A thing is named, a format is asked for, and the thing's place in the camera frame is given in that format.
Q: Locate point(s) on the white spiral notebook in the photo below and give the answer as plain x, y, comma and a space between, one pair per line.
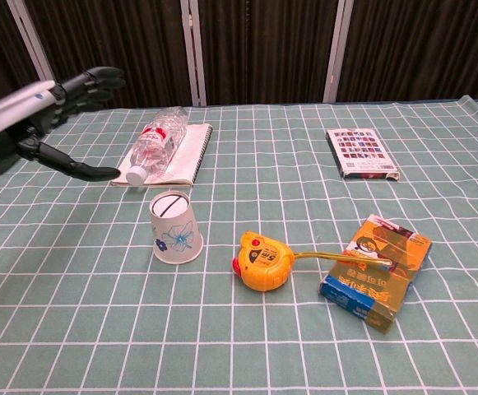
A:
189, 152

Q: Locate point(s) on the clear plastic water bottle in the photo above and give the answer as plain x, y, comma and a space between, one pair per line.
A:
156, 144

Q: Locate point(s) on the yellow tape measure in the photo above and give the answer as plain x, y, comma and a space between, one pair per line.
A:
263, 263

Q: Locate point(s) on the playing card box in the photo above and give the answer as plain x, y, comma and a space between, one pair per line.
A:
360, 150

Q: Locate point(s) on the white partition post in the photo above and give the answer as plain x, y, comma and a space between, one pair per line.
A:
37, 49
334, 51
193, 51

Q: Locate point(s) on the orange blue snack box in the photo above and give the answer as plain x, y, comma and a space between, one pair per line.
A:
370, 288

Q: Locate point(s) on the white floral paper cup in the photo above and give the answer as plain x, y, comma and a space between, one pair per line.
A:
177, 234

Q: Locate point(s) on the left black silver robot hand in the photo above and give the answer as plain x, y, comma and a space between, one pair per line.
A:
12, 111

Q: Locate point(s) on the green grid tablecloth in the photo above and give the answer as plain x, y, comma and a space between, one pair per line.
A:
238, 349

